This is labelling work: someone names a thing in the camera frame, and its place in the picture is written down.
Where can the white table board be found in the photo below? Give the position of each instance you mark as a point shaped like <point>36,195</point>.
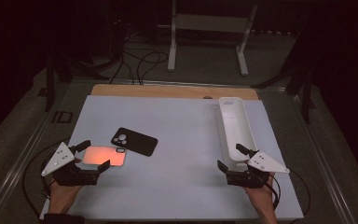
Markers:
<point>183,155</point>

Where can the iridescent phone case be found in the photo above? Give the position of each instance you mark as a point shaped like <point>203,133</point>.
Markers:
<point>105,155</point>

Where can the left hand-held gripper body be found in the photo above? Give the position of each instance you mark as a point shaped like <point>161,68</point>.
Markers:
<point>59,160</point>

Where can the long white plastic tray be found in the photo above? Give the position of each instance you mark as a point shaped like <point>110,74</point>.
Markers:
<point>236,124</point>

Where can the white metal stand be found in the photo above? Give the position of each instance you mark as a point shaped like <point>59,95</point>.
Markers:
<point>211,23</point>

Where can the person's left hand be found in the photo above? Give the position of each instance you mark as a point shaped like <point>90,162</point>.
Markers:
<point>60,197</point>

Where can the black floor marker frame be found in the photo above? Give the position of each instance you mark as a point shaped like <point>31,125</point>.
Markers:
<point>53,117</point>

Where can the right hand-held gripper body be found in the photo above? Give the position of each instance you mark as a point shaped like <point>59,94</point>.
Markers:
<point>248,179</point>

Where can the black tripod stand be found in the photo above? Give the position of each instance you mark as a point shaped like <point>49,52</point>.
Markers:
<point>49,87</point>

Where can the aluminium floor rail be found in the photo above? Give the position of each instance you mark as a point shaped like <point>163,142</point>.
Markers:
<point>15,165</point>
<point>323,161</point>

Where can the person's right hand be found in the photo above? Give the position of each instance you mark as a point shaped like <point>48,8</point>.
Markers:
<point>262,197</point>

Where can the black phone case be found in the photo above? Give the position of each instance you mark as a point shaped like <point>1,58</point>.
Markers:
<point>136,142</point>

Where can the black metal stand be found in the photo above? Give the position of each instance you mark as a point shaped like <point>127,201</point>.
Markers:
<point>306,99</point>

